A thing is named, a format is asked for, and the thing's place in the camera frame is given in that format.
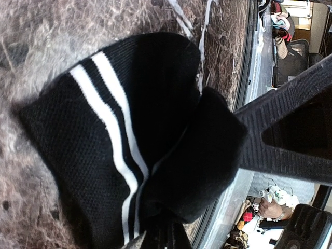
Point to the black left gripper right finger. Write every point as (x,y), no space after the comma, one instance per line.
(178,237)

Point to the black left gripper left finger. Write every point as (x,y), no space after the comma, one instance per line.
(151,239)

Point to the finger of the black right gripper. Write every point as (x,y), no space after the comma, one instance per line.
(289,129)

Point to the black striped sock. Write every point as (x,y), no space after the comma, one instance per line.
(133,141)

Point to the pile of colourful socks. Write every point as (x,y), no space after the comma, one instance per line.
(238,238)

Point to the operator right hand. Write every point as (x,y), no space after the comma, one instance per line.
(269,209)

